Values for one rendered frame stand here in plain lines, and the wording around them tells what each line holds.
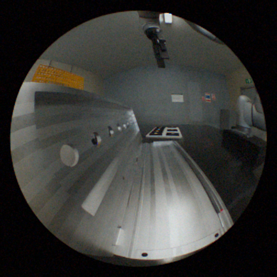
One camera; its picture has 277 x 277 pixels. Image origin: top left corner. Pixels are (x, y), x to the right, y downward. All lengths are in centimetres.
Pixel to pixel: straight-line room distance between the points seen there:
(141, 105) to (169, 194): 246
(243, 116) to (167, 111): 212
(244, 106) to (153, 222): 72
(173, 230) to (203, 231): 5
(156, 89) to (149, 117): 91
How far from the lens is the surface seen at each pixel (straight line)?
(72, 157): 28
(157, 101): 249
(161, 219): 15
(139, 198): 17
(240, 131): 71
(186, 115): 259
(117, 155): 16
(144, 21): 56
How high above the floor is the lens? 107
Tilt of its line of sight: 16 degrees down
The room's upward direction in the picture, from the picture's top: 5 degrees counter-clockwise
